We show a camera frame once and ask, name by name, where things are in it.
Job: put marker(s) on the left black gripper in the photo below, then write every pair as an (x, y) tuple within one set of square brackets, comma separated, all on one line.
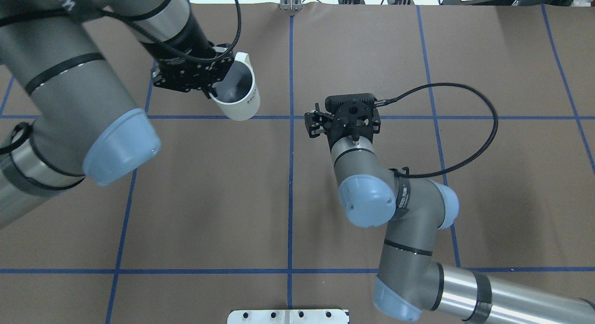
[(193, 41)]

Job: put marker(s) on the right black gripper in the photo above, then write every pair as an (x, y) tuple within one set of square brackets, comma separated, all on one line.
[(315, 124)]

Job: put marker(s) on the white ribbed mug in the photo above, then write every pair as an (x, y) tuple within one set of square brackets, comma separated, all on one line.
[(237, 95)]

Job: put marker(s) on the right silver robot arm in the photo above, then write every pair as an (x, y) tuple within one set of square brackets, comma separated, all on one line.
[(408, 281)]

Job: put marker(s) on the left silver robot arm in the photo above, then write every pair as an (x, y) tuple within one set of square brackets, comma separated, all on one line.
[(88, 124)]

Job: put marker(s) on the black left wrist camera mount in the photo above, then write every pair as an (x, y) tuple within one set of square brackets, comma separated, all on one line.
[(178, 74)]

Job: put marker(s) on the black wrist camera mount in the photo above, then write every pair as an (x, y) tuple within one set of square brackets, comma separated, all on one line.
[(356, 114), (178, 74)]

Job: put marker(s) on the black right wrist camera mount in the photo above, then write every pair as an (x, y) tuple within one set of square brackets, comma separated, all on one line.
[(356, 114)]

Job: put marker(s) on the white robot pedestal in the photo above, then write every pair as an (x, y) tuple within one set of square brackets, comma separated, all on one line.
[(289, 316)]

